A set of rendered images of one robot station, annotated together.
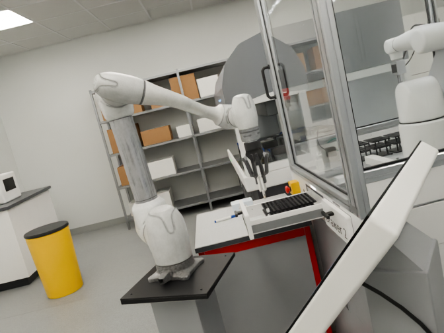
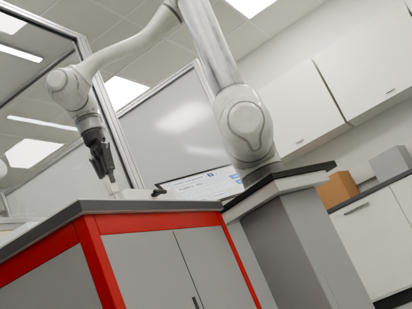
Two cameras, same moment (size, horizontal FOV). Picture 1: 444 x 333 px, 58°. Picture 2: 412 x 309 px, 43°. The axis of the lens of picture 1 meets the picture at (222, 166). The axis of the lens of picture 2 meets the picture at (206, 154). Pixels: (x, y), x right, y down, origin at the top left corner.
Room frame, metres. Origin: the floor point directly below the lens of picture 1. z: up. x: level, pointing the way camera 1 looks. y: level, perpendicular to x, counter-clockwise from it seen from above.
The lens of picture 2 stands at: (3.24, 0.84, 0.45)
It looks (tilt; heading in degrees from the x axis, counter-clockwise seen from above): 16 degrees up; 203
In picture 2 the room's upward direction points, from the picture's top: 24 degrees counter-clockwise
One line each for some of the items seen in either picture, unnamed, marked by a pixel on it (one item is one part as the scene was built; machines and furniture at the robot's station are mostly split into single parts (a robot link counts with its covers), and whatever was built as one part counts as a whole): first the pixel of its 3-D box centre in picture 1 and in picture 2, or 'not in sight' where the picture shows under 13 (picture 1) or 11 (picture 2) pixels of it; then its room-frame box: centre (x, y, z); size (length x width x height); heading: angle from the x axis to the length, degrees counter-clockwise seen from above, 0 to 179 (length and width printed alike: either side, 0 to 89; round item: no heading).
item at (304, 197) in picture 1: (289, 209); not in sight; (1.76, -0.25, 0.87); 0.22 x 0.18 x 0.06; 91
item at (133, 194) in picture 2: (246, 218); (154, 205); (1.76, -0.05, 0.87); 0.29 x 0.02 x 0.11; 1
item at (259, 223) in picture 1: (291, 209); not in sight; (1.76, -0.26, 0.86); 0.40 x 0.26 x 0.06; 91
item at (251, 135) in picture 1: (250, 135); (89, 127); (1.79, -0.16, 1.23); 0.09 x 0.09 x 0.06
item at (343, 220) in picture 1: (337, 220); not in sight; (1.44, -0.37, 0.87); 0.29 x 0.02 x 0.11; 1
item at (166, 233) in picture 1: (166, 232); (247, 143); (1.58, 0.28, 0.95); 0.18 x 0.16 x 0.22; 23
